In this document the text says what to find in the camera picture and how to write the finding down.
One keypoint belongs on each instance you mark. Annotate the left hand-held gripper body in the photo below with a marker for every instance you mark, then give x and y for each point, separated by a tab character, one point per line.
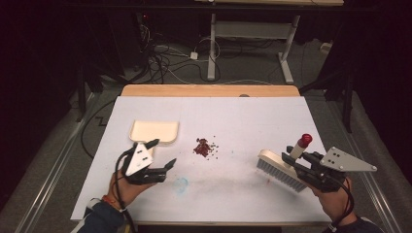
140	159

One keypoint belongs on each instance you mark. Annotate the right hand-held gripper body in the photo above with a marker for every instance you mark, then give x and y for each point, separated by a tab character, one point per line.
330	168

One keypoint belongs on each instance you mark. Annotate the cream plastic dustpan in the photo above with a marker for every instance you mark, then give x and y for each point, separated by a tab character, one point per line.
154	132

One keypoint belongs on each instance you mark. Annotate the person's left hand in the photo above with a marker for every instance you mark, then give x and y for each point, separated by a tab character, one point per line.
124	189

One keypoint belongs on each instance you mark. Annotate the person's right hand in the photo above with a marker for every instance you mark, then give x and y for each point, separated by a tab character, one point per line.
333	202

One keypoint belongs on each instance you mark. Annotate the pile of red crumbs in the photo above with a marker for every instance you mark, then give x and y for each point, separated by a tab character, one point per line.
202	149

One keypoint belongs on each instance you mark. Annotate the white board table cover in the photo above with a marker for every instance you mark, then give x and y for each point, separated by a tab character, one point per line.
226	119

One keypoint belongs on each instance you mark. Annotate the white power adapter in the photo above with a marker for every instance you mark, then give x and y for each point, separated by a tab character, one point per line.
194	55

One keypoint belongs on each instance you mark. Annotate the metal floor rail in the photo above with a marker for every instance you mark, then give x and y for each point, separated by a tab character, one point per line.
372	181
55	171

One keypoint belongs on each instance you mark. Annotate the white metal desk frame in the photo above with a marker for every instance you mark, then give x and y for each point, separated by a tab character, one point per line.
212	48

